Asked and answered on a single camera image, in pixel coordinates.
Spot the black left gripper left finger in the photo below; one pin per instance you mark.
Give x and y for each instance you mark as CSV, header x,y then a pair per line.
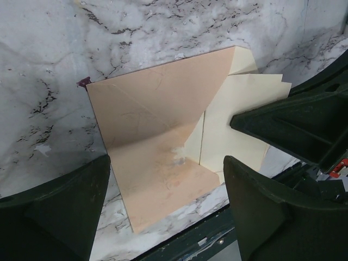
x,y
56,220

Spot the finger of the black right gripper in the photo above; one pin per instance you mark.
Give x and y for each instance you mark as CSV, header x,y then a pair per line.
x,y
328,74

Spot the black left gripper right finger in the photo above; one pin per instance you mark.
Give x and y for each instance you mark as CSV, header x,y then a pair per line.
x,y
319,229

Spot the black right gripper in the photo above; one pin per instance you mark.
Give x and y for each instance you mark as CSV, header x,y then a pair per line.
x,y
311,127

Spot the beige paper letter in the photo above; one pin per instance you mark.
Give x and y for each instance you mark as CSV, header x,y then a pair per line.
x,y
244,89

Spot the tan paper envelope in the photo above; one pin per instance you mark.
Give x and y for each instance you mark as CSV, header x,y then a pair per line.
x,y
145,118

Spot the black metal base rail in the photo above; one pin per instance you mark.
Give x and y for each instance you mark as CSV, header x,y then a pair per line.
x,y
195,239

